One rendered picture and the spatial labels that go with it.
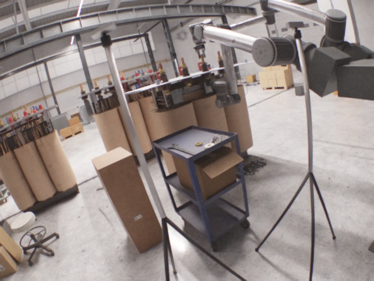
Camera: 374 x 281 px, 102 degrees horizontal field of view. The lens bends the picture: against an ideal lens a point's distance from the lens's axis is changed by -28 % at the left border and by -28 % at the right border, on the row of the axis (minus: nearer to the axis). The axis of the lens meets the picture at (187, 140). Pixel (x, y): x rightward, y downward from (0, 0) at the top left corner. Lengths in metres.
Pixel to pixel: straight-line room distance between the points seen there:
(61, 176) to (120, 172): 2.08
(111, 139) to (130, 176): 1.98
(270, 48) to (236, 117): 1.56
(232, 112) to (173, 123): 0.88
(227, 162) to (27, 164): 3.02
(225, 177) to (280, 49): 0.97
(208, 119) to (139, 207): 1.25
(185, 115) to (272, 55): 1.21
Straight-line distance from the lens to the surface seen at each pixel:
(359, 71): 1.37
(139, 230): 1.93
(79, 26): 10.44
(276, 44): 1.38
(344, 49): 2.15
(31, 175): 3.66
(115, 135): 3.60
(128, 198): 1.75
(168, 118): 2.14
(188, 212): 2.13
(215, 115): 2.45
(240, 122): 2.78
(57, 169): 3.59
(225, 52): 2.17
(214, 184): 1.52
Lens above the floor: 1.42
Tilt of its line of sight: 18 degrees down
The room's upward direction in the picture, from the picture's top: 15 degrees counter-clockwise
